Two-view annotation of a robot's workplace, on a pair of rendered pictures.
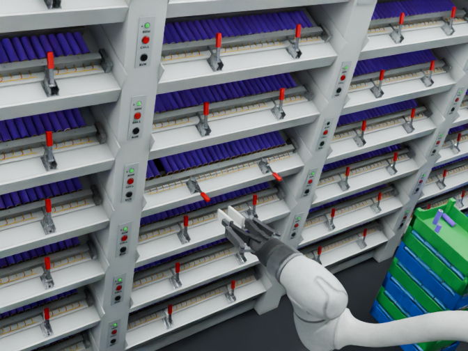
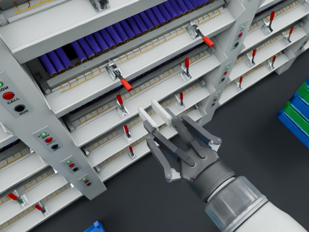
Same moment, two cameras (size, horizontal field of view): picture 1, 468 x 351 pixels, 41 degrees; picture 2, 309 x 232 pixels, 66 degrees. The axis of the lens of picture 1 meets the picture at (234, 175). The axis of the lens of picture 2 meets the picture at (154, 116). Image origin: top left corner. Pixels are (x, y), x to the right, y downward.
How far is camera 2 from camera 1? 1.23 m
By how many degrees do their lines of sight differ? 25
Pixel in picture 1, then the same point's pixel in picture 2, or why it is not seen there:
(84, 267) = (26, 163)
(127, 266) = (71, 152)
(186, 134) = (72, 13)
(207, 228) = (145, 97)
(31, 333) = (10, 207)
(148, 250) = (89, 131)
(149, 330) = (118, 163)
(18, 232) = not seen: outside the picture
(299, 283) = not seen: outside the picture
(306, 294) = not seen: outside the picture
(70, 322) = (42, 189)
